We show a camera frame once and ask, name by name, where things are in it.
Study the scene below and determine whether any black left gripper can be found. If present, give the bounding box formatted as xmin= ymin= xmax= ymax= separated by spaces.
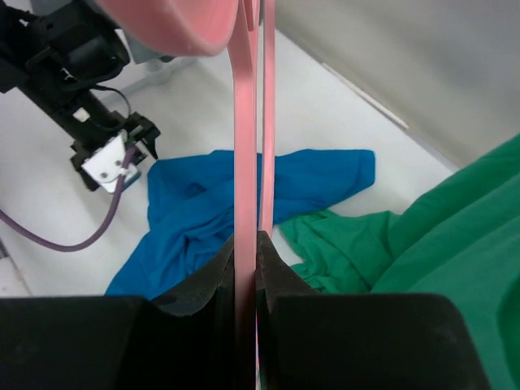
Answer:
xmin=24 ymin=66 xmax=161 ymax=191

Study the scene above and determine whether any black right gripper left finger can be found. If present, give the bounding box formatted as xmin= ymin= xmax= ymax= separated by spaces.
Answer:
xmin=1 ymin=240 xmax=234 ymax=389

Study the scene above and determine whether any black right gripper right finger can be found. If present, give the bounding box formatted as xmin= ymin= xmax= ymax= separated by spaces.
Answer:
xmin=256 ymin=232 xmax=491 ymax=389

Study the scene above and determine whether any blue t shirt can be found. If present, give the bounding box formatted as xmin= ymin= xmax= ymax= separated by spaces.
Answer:
xmin=106 ymin=149 xmax=375 ymax=300

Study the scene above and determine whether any pink hanger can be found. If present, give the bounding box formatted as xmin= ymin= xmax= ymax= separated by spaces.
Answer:
xmin=99 ymin=1 xmax=275 ymax=389

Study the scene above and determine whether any green tank top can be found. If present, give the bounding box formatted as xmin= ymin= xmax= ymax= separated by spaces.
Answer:
xmin=280 ymin=138 xmax=519 ymax=389

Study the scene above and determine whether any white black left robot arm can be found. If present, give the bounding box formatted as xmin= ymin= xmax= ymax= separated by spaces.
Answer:
xmin=1 ymin=1 xmax=160 ymax=191

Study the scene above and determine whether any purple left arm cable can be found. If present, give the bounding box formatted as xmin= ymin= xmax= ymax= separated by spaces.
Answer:
xmin=0 ymin=149 xmax=137 ymax=254

